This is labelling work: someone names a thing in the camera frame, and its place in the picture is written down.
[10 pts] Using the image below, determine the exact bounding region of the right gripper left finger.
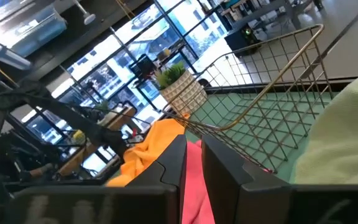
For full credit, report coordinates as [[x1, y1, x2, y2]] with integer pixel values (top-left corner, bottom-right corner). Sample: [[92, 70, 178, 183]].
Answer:
[[125, 134, 188, 224]]

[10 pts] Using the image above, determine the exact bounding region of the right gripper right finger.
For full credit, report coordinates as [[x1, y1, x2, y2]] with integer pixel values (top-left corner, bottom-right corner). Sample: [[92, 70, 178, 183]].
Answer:
[[201, 134, 291, 224]]

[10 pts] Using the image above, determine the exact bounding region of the orange microfiber towel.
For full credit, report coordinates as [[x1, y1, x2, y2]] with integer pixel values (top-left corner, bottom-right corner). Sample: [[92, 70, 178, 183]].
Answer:
[[106, 113, 191, 187]]

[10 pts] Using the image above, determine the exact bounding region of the pink microfiber towel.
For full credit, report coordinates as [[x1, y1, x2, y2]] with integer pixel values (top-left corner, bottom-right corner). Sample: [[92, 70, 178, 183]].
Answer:
[[181, 139, 275, 224]]

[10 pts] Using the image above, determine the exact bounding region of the light green microfiber towel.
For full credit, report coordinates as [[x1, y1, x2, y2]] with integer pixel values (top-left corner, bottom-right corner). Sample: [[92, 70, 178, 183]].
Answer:
[[290, 73, 358, 186]]

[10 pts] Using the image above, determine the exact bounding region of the wooden desk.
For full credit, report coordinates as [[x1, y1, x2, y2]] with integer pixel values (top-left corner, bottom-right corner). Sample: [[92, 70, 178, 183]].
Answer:
[[57, 105, 138, 178]]

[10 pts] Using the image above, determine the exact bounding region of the potted plant patterned white pot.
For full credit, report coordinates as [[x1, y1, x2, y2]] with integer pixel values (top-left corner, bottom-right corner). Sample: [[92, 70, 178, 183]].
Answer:
[[153, 61, 209, 116]]

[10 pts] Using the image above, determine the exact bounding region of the clear plastic storage bin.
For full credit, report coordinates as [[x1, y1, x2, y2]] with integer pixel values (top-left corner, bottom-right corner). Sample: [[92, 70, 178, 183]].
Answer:
[[9, 6, 68, 57]]

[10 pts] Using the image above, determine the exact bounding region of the wire basket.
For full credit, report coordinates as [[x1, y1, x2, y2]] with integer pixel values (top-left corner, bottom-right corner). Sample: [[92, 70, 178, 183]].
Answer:
[[162, 24, 335, 175]]

